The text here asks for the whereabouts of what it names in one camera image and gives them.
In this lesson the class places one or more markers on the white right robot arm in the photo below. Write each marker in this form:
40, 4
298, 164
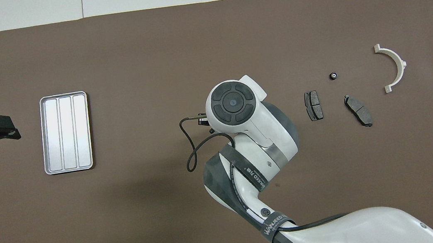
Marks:
260, 132

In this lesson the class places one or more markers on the silver metal tray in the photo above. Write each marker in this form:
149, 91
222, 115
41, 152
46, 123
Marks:
66, 133

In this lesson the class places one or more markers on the long curved grey brake pad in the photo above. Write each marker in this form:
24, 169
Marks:
358, 110

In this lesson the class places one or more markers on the brown table mat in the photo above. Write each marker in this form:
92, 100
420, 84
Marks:
150, 63

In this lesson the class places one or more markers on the small black bearing gear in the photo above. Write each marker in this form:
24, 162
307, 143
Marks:
333, 76

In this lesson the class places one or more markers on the short rectangular grey brake pad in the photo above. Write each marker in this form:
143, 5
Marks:
313, 105

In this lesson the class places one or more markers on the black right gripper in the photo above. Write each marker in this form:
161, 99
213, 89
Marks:
203, 120

